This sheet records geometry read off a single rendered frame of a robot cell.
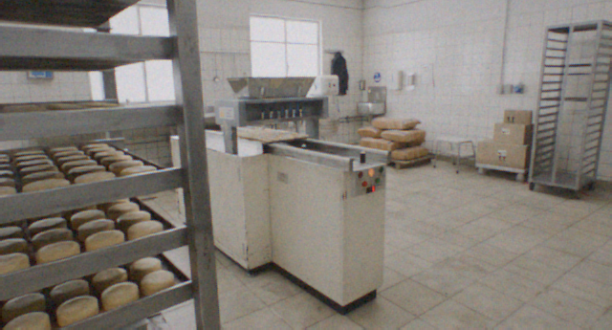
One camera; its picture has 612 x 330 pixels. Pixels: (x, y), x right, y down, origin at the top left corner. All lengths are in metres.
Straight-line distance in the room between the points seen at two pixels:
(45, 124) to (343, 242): 1.65
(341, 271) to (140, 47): 1.71
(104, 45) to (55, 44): 0.05
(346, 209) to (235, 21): 4.49
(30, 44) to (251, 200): 1.98
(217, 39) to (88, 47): 5.32
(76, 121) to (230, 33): 5.46
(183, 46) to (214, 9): 5.36
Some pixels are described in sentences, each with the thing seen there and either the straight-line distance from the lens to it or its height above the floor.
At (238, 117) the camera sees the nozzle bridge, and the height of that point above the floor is 1.08.
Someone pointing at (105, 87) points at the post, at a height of 1.27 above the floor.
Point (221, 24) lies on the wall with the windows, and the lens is 5.88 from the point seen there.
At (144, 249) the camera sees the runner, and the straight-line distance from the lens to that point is 0.57.
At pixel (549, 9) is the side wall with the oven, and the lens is 5.71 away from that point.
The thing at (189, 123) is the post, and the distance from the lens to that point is 0.52.
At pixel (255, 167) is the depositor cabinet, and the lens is 2.35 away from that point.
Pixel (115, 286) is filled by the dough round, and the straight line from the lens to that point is 0.66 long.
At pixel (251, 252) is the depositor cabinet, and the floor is 0.20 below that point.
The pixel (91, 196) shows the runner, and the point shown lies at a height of 1.14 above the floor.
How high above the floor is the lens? 1.27
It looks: 12 degrees down
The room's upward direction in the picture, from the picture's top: 1 degrees counter-clockwise
